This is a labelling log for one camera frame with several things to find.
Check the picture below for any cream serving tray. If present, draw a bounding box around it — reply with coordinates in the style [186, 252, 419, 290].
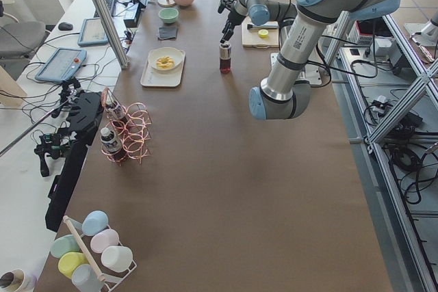
[140, 47, 185, 88]

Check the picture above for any tea bottle front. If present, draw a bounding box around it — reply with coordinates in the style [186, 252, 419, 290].
[100, 127, 125, 161]

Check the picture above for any wooden cutting board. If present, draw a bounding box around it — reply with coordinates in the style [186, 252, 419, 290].
[242, 16, 279, 49]

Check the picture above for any half lemon slice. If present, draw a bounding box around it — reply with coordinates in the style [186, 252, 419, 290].
[257, 29, 269, 38]

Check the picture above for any steel cylinder grinder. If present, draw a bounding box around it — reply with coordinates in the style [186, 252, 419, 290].
[246, 23, 279, 30]

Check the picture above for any green ceramic bowl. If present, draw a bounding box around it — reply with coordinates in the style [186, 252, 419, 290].
[158, 8, 179, 24]

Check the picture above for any grey folded cloth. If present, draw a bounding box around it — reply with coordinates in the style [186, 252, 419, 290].
[157, 26, 178, 40]

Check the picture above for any white round plate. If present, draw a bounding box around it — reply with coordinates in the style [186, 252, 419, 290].
[148, 47, 185, 72]

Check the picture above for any black power adapter box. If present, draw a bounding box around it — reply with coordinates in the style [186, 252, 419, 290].
[123, 3, 142, 28]

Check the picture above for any black keyboard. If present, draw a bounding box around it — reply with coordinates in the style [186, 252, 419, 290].
[93, 0, 119, 18]

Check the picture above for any blue teach pendant far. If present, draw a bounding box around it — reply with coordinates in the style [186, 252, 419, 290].
[77, 18, 109, 47]

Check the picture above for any blue teach pendant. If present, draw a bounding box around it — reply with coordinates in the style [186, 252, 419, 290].
[77, 18, 109, 47]
[35, 48, 87, 83]

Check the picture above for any red white equipment box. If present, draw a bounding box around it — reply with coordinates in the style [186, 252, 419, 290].
[349, 18, 393, 45]

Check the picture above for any black computer mouse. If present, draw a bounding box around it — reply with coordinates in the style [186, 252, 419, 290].
[57, 22, 73, 31]

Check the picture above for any blue teach pendant near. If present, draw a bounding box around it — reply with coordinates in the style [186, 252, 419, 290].
[35, 48, 87, 83]

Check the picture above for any grey office chair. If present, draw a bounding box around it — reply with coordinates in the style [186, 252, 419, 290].
[1, 21, 46, 59]

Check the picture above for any blue plastic cup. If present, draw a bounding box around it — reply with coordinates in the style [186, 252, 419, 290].
[82, 210, 109, 236]

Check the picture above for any pink plastic cup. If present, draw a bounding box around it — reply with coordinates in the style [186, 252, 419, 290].
[90, 228, 120, 254]

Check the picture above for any white plastic cup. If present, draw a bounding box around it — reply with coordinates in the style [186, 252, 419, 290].
[101, 245, 133, 273]

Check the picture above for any green plastic cup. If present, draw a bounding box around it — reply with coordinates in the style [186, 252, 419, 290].
[50, 234, 81, 258]

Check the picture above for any yellow plastic cup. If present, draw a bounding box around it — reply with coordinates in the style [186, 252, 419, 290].
[57, 252, 88, 279]

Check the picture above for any grey plastic cup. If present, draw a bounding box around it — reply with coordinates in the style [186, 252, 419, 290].
[71, 264, 104, 292]

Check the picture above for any paper cup container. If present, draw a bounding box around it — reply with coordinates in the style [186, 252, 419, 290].
[1, 269, 36, 292]

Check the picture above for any glazed pastry ring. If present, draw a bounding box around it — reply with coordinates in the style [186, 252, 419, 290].
[155, 55, 175, 70]

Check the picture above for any copper wire bottle rack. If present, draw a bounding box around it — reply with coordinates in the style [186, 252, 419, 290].
[99, 88, 152, 163]

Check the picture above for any aluminium frame post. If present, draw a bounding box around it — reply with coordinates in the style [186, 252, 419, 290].
[92, 0, 129, 69]

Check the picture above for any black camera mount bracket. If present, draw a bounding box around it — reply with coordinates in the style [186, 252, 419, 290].
[34, 78, 103, 232]

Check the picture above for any white wire cup rack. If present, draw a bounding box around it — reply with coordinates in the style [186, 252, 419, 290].
[65, 220, 137, 291]

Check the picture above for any wooden rack handle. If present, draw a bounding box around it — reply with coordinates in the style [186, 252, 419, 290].
[62, 215, 105, 282]

